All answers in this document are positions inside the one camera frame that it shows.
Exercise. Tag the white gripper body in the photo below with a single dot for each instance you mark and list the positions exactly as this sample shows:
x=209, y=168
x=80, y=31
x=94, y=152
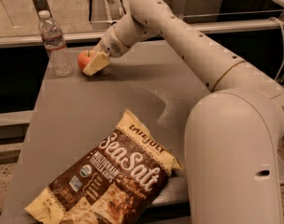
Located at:
x=110, y=45

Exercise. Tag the sea salt tortilla chips bag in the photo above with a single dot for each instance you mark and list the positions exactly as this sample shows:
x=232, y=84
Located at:
x=112, y=184

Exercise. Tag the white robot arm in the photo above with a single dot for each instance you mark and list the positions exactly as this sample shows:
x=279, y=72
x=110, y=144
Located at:
x=231, y=135

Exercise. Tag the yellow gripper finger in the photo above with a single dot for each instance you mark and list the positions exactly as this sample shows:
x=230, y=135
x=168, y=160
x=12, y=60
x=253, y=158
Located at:
x=96, y=61

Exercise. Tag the clear plastic water bottle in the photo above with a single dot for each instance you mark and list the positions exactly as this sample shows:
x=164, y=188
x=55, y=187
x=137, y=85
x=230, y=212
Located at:
x=53, y=39

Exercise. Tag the red apple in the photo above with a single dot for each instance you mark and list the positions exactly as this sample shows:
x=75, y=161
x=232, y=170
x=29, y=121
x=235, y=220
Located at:
x=84, y=57

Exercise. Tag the dark metal bracket post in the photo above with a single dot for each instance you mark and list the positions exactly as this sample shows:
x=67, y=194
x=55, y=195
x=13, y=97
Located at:
x=41, y=5

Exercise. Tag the metal railing with glass panel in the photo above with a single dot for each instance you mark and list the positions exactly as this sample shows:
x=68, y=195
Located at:
x=131, y=29

